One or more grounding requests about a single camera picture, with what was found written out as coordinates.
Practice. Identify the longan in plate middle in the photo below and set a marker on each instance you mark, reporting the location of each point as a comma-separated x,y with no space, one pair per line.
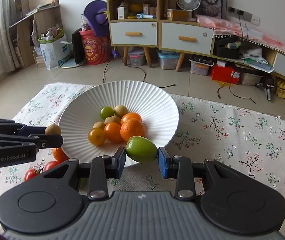
114,119

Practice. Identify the orange tomato front in plate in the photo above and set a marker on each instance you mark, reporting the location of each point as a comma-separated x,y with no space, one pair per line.
112,131

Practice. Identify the clear storage bin small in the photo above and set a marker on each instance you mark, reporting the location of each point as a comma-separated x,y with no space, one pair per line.
137,57

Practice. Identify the red tomato front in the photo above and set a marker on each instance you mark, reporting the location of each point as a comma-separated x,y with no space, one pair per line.
31,173

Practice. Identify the white ribbed plate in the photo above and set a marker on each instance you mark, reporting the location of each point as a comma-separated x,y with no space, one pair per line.
157,109

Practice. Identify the longan in plate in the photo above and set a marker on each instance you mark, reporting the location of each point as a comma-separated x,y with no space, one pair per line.
100,125
120,111
114,119

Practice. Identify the purple plush toy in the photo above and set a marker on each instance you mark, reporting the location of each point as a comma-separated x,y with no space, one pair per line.
97,17

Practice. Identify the small mandarin orange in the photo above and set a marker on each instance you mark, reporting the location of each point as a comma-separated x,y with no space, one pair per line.
131,128

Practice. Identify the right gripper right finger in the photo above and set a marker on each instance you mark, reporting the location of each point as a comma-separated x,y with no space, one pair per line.
179,168

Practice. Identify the wooden bookshelf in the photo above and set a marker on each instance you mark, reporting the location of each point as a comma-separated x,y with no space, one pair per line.
34,17

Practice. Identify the pink cloth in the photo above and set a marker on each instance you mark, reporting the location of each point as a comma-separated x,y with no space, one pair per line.
242,30

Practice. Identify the orange tomato back in plate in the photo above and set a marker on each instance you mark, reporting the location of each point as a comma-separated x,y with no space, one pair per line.
129,116

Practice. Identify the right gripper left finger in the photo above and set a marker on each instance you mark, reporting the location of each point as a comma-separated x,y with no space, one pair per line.
104,168

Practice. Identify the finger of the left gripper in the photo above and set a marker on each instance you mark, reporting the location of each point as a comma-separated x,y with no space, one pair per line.
30,130
46,141

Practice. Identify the left white drawer cabinet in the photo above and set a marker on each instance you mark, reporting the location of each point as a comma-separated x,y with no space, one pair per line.
135,23

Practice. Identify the oblong green fruit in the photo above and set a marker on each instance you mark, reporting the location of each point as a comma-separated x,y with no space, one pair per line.
141,149

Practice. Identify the white drawer cabinet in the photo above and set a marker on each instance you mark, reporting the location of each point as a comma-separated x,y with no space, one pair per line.
135,23
179,35

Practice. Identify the right white drawer cabinet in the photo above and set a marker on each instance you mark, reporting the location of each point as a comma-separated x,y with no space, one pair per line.
179,35

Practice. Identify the yellow green tomato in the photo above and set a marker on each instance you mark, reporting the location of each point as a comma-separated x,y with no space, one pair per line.
96,136

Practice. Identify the longan in plate front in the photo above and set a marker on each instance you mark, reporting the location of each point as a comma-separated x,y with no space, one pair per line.
100,125

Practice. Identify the clear storage bin blue lid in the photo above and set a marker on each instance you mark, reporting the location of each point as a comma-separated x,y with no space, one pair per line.
167,59

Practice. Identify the red tomato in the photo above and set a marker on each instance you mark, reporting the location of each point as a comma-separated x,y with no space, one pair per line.
31,173
50,165

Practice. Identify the orange tomato in plate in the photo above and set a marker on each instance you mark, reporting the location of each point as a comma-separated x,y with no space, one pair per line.
129,116
112,131

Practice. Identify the small green fruit in plate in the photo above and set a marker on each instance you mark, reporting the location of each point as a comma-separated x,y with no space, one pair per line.
106,112

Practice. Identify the red box under bench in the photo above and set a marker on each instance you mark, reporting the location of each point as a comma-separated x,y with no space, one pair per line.
225,74

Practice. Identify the brown longan fruit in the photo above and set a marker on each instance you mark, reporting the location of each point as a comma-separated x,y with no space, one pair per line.
53,130

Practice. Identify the white desk fan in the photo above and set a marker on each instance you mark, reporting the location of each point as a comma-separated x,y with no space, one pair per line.
189,6

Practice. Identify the longan in plate back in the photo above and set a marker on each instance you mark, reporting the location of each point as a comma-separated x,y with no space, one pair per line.
120,111

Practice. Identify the white paper bag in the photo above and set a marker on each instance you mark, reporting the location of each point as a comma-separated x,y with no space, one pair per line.
55,53

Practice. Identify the red snack bucket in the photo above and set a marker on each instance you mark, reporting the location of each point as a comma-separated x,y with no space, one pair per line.
97,50

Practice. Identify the red tomato back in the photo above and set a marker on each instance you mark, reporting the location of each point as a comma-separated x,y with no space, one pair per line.
50,165

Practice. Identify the large orange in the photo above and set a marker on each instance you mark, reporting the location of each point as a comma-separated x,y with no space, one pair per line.
59,155

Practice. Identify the floral tablecloth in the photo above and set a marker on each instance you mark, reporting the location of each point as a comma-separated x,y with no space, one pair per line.
250,142

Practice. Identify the black stand panel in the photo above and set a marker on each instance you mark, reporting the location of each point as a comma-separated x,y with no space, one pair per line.
77,46

